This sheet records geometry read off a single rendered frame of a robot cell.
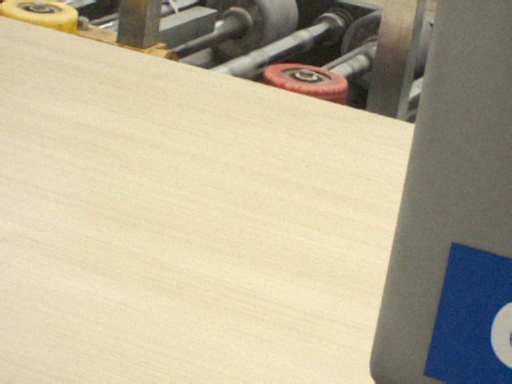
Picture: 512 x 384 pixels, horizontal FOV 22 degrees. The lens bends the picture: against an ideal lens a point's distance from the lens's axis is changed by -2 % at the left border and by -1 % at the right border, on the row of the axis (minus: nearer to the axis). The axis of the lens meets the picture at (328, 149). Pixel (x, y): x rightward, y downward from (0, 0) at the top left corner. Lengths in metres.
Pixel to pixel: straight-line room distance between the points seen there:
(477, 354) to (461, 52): 0.04
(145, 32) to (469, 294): 1.31
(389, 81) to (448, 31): 1.20
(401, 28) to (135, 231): 0.56
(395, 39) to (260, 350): 0.67
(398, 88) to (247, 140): 0.33
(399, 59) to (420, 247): 1.18
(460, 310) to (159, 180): 0.79
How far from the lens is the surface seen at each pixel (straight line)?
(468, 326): 0.18
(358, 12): 1.93
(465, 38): 0.17
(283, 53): 1.72
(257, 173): 1.00
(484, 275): 0.17
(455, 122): 0.17
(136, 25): 1.47
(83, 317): 0.75
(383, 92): 1.37
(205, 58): 1.89
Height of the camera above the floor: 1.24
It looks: 18 degrees down
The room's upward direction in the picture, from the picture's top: 10 degrees clockwise
